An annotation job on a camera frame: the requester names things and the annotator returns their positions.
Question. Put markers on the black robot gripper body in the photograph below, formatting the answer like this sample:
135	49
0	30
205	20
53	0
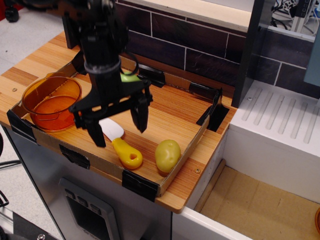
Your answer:
108	95

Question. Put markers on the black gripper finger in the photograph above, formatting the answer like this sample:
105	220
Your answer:
95	131
140	111

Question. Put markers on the yellow handled white toy knife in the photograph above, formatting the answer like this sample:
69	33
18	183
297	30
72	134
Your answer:
130	157

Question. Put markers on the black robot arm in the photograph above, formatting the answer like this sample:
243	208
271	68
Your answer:
95	27

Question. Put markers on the orange transparent plastic pot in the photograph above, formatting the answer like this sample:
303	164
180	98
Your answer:
48	100

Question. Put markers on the cardboard fence with black tape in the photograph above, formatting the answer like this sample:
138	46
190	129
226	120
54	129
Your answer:
173	114

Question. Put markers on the green toy pear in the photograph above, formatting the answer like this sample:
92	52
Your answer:
127	78

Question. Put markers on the yellow toy potato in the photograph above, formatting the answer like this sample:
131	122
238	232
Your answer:
167	154

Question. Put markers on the toy oven front panel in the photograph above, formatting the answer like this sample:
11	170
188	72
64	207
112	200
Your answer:
95	217

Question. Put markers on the white toy sink drainboard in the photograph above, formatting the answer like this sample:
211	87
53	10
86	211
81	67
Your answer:
274	137

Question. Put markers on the dark grey vertical post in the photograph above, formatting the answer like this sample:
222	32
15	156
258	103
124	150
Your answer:
259	22

